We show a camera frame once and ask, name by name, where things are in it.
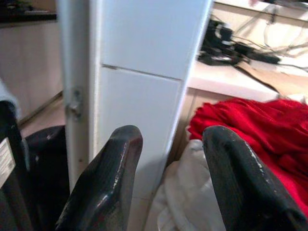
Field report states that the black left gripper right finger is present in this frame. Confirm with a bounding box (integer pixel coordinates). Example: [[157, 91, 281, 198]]
[[202, 126, 308, 231]]

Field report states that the metal door hinge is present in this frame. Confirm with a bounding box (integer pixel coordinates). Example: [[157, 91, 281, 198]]
[[67, 87, 83, 121]]

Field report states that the red cloth garment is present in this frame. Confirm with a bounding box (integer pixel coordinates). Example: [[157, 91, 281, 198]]
[[188, 98, 308, 219]]

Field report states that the white cabinet door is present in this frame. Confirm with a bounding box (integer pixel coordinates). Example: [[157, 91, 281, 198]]
[[55, 0, 213, 193]]

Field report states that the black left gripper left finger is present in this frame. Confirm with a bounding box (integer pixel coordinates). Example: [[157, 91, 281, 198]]
[[54, 124, 143, 231]]

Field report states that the brown cardboard sheet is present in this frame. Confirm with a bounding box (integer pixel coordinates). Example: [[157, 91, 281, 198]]
[[234, 61, 308, 98]]

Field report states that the white cloth garment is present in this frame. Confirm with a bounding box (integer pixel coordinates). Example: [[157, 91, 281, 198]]
[[150, 139, 226, 231]]

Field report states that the black labelled machine frame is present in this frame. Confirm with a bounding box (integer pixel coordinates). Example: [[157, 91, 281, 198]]
[[0, 100, 33, 231]]

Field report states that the black power adapter bundle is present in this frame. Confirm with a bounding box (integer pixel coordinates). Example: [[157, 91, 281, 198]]
[[197, 19, 282, 66]]

